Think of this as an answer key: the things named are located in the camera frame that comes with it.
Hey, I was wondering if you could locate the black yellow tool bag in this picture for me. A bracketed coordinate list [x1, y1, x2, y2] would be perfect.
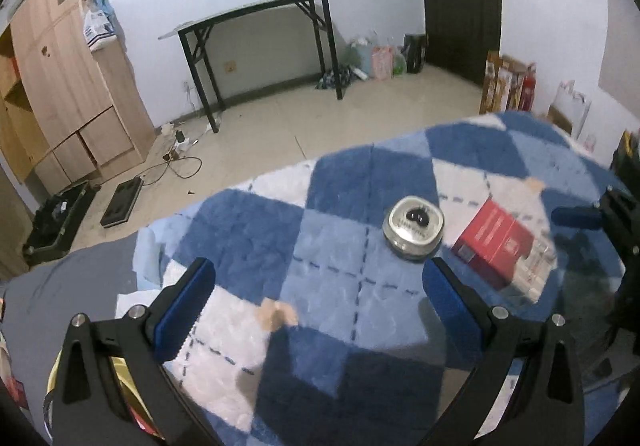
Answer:
[611, 130, 640, 177]

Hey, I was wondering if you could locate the pile of dark clothes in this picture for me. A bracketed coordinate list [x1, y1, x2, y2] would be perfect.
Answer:
[0, 221, 166, 427]

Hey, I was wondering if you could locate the black flat tray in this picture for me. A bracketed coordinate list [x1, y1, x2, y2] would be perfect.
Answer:
[100, 177, 146, 228]

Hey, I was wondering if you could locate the pink paper bag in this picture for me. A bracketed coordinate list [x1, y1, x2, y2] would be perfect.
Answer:
[370, 46, 393, 81]

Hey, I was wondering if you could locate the colourful cardboard box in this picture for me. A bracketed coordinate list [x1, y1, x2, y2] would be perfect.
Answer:
[480, 51, 526, 114]

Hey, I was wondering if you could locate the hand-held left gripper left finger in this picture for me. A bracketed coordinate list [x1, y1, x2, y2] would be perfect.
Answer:
[52, 257, 217, 446]

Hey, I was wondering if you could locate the white plastic bag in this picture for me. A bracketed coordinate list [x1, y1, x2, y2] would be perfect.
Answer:
[347, 38, 373, 79]

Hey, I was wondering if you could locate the wooden wardrobe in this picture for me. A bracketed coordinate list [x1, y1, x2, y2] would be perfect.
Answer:
[0, 0, 157, 184]

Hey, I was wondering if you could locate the red box with clear end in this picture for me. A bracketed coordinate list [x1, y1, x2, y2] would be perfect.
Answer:
[452, 198, 557, 304]

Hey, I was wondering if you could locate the white hanging bag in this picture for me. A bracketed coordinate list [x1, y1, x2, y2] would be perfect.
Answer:
[82, 8, 117, 52]

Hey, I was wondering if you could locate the blue white checkered blanket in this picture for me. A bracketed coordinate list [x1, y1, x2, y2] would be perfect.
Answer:
[115, 111, 636, 446]

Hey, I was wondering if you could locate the black folding table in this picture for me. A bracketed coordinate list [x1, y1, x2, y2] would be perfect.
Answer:
[158, 0, 346, 134]

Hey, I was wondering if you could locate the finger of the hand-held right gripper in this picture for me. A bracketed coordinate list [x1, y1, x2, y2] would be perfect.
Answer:
[552, 206, 603, 230]

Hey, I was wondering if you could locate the red fire extinguisher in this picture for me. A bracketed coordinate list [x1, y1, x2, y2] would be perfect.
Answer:
[520, 63, 538, 113]

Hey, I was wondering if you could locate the dark patterned cloth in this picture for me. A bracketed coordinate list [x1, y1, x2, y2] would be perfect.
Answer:
[316, 67, 361, 91]

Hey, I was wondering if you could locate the black case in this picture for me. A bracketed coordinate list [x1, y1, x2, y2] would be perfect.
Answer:
[22, 181, 98, 259]

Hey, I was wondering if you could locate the white cloth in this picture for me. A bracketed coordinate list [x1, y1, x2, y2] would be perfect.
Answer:
[115, 288, 168, 319]

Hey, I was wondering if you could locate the white paper bag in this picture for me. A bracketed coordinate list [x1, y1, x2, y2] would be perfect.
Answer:
[547, 80, 593, 142]

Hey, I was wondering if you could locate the round tin with black knob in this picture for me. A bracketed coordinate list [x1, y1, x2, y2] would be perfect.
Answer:
[382, 195, 445, 263]

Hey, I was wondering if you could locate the yellow plastic basin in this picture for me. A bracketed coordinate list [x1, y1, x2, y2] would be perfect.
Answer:
[42, 351, 161, 446]

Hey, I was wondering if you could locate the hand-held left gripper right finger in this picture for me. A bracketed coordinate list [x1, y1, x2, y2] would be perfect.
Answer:
[421, 256, 588, 446]

